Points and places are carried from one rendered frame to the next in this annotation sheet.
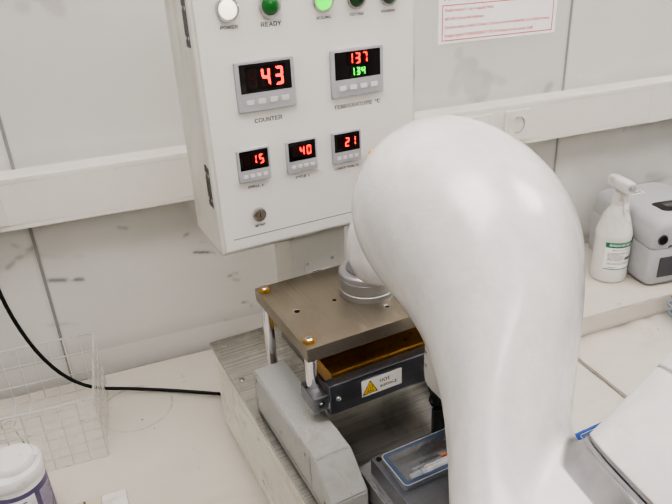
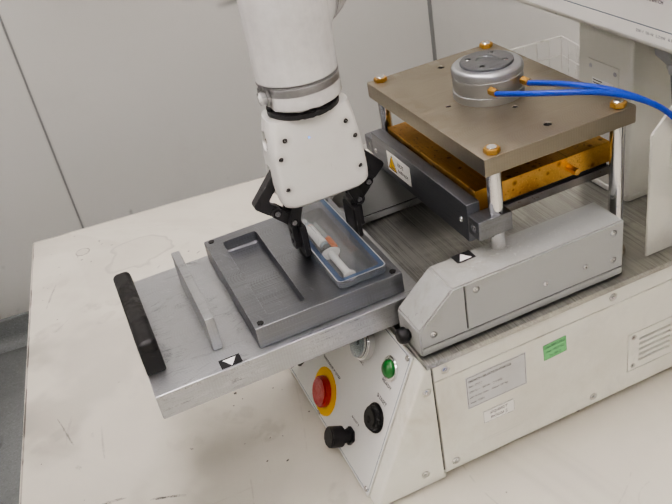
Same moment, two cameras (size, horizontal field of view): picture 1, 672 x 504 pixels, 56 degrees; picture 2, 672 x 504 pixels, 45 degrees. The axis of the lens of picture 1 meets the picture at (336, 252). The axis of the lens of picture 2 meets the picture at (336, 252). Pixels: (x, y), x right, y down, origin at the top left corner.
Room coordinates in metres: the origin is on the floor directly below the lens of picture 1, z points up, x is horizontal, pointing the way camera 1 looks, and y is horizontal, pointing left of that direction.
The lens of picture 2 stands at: (0.70, -0.90, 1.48)
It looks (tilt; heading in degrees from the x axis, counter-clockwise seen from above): 33 degrees down; 99
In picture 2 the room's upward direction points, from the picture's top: 11 degrees counter-clockwise
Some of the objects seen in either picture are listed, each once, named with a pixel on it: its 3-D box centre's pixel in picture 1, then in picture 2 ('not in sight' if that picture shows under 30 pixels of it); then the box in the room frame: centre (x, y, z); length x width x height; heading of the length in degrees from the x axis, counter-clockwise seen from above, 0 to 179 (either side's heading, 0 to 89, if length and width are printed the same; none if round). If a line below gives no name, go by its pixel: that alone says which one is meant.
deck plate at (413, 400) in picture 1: (359, 382); (521, 220); (0.81, -0.03, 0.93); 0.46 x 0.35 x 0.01; 26
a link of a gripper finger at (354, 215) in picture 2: (438, 404); (360, 203); (0.62, -0.12, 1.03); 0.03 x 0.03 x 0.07; 26
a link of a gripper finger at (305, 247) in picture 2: not in sight; (288, 229); (0.54, -0.15, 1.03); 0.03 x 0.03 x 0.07; 26
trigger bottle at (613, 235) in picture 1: (615, 228); not in sight; (1.34, -0.65, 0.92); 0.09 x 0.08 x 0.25; 10
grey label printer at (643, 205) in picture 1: (654, 230); not in sight; (1.41, -0.78, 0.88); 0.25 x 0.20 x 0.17; 13
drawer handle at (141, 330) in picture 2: not in sight; (137, 319); (0.38, -0.23, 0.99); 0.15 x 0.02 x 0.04; 116
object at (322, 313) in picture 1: (369, 292); (523, 110); (0.82, -0.05, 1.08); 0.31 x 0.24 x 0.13; 116
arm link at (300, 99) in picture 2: not in sight; (297, 87); (0.58, -0.14, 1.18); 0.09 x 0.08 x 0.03; 26
